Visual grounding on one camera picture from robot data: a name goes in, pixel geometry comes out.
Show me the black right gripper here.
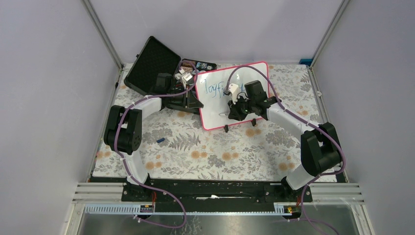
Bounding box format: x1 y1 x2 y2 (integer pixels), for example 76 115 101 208
228 94 255 122

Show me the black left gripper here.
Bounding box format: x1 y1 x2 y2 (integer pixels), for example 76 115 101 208
166 84 203 108

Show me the pink framed whiteboard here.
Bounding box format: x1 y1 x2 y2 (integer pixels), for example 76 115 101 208
195 62 273 130

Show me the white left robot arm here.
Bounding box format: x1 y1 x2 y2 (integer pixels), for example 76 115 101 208
104 73 199 201

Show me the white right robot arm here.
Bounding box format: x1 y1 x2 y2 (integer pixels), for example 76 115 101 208
226 80 343 202

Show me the floral tablecloth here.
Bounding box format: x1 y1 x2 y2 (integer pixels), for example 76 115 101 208
90 64 323 182

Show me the black poker chip case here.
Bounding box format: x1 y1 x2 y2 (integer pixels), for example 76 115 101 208
124 36 217 95

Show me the blue clamp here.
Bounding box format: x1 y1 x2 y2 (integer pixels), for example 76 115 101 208
299 58 313 66

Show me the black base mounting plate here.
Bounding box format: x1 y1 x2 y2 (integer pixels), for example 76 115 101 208
121 178 312 213

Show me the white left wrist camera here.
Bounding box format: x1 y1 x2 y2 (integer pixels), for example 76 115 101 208
179 69 194 88

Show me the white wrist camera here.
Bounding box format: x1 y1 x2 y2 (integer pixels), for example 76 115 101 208
225 83 239 104
179 69 194 88

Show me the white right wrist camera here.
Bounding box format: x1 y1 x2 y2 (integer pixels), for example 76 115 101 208
225 83 239 104

